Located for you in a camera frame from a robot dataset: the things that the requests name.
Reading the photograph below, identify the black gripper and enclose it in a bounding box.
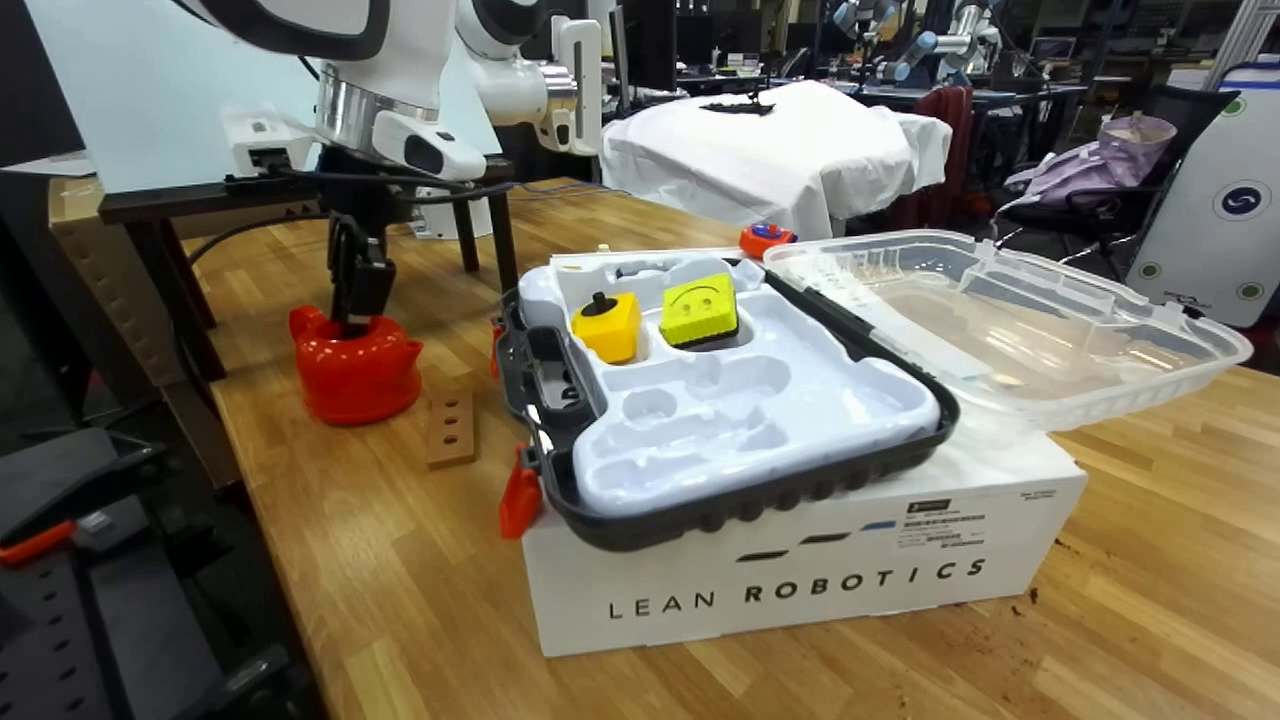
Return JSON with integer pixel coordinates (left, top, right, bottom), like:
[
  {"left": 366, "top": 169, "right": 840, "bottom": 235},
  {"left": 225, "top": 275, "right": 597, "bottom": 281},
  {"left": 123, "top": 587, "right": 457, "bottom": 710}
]
[{"left": 317, "top": 171, "right": 402, "bottom": 332}]

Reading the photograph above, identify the red plastic bowl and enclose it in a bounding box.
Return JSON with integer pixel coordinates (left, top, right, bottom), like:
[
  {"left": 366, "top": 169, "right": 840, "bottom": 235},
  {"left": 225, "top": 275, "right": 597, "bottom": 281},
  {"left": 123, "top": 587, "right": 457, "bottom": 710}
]
[{"left": 282, "top": 302, "right": 427, "bottom": 433}]

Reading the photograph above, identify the orange case latch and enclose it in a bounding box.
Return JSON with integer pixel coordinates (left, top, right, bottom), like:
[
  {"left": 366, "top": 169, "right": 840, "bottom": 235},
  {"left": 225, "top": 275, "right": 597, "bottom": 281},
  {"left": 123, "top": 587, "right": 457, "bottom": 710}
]
[
  {"left": 495, "top": 442, "right": 547, "bottom": 545},
  {"left": 482, "top": 314, "right": 513, "bottom": 385}
]

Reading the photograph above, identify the wooden block with three holes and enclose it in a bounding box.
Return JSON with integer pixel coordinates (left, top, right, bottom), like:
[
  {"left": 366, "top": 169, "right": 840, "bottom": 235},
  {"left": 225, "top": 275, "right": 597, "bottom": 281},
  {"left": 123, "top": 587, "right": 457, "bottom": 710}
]
[{"left": 425, "top": 385, "right": 481, "bottom": 470}]

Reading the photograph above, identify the black easel table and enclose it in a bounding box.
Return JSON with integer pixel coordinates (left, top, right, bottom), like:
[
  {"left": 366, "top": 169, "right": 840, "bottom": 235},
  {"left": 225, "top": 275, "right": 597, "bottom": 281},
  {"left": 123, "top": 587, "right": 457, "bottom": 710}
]
[{"left": 96, "top": 156, "right": 524, "bottom": 393}]

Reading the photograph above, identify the yellow triangular toy block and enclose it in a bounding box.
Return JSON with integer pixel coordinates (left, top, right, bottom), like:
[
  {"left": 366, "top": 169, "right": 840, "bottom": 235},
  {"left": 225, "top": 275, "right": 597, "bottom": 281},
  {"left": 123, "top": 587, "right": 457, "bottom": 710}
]
[{"left": 567, "top": 289, "right": 644, "bottom": 368}]

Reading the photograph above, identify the white whiteboard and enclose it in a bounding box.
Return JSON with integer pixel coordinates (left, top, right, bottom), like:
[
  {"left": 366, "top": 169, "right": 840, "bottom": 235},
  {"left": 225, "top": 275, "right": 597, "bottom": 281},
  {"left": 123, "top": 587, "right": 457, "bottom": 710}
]
[{"left": 22, "top": 0, "right": 507, "bottom": 200}]

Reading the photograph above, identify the yellow-green square smiley toy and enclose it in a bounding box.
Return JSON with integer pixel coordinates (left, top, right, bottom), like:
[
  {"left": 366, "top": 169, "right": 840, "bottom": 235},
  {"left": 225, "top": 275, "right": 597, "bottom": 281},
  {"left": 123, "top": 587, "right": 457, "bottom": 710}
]
[{"left": 656, "top": 267, "right": 743, "bottom": 353}]

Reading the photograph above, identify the orange and blue toy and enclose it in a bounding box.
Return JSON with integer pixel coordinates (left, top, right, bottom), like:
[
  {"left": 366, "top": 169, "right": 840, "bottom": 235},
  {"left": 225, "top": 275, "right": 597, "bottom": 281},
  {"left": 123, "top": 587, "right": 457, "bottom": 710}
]
[{"left": 734, "top": 219, "right": 798, "bottom": 262}]

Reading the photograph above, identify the black equipment cart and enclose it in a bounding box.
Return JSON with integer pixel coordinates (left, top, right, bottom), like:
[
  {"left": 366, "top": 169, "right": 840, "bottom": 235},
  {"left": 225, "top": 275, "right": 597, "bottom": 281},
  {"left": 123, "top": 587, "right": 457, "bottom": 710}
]
[{"left": 0, "top": 394, "right": 330, "bottom": 720}]

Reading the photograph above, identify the white moulded case insert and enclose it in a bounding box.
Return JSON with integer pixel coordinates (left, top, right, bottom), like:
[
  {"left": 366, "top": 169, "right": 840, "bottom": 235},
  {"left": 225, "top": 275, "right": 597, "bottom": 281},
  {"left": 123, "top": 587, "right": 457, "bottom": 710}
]
[{"left": 513, "top": 249, "right": 944, "bottom": 522}]

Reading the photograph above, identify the black object on cloth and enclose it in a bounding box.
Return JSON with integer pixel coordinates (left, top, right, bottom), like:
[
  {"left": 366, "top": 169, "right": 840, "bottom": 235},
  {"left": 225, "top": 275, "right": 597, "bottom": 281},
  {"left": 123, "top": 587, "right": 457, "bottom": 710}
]
[{"left": 695, "top": 92, "right": 780, "bottom": 121}]

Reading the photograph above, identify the white cloth table cover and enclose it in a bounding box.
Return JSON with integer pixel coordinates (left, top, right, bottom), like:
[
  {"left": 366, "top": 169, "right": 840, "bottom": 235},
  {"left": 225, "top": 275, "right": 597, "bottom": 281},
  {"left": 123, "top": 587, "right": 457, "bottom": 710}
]
[{"left": 597, "top": 75, "right": 957, "bottom": 243}]

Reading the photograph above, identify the white tray with black rim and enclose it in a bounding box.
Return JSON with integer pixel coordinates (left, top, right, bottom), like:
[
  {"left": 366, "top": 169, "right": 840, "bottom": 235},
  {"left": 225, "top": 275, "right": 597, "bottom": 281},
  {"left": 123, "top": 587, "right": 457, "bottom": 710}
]
[{"left": 492, "top": 262, "right": 964, "bottom": 554}]

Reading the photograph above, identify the white Lean Robotics cardboard box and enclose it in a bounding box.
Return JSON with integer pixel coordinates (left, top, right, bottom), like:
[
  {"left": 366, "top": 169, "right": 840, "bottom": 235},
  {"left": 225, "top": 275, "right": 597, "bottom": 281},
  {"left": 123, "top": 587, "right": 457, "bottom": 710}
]
[{"left": 517, "top": 425, "right": 1088, "bottom": 663}]

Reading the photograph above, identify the red chair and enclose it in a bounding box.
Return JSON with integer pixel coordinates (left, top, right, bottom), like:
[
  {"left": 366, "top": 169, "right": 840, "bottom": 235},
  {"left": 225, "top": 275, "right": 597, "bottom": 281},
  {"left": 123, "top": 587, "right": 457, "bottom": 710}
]
[{"left": 893, "top": 84, "right": 981, "bottom": 230}]

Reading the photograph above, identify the grey-blue background robot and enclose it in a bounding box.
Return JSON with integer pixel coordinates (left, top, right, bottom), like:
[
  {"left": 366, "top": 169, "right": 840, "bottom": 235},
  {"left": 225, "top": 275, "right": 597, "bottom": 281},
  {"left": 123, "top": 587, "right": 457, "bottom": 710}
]
[{"left": 824, "top": 0, "right": 1030, "bottom": 87}]

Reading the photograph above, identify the clear plastic case lid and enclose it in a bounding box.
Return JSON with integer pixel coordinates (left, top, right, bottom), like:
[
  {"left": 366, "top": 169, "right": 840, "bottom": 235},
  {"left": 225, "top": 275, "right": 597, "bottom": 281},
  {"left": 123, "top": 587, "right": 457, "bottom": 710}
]
[{"left": 759, "top": 226, "right": 1255, "bottom": 438}]

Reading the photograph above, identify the purple cloth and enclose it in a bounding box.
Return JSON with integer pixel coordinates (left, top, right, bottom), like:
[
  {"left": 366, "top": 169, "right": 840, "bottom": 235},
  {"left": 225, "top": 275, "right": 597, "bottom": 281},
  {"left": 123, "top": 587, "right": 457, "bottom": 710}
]
[{"left": 999, "top": 108, "right": 1182, "bottom": 213}]

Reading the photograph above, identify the black office chair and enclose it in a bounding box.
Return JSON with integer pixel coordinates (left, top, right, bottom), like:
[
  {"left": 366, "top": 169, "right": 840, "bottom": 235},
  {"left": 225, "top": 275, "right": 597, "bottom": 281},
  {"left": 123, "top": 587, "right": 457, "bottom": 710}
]
[{"left": 991, "top": 84, "right": 1245, "bottom": 284}]

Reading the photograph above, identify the white machine with round logo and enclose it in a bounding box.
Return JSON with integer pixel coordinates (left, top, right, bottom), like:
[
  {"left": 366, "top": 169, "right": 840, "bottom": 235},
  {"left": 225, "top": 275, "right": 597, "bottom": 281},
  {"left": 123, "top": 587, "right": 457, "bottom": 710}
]
[{"left": 1122, "top": 57, "right": 1280, "bottom": 332}]

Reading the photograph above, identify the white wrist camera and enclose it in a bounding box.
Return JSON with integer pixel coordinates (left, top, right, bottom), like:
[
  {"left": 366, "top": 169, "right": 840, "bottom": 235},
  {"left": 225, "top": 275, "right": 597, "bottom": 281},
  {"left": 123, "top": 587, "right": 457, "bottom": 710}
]
[{"left": 225, "top": 112, "right": 320, "bottom": 181}]

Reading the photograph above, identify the white upright bracket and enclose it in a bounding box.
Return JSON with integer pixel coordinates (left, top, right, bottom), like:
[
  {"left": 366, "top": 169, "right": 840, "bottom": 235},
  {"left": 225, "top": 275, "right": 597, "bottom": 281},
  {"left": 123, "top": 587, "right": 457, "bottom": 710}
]
[{"left": 547, "top": 13, "right": 606, "bottom": 159}]

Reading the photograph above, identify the orange handle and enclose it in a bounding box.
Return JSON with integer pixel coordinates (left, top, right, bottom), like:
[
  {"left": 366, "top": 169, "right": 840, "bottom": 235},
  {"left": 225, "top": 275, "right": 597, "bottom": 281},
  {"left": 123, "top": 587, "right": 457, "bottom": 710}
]
[{"left": 0, "top": 517, "right": 78, "bottom": 571}]

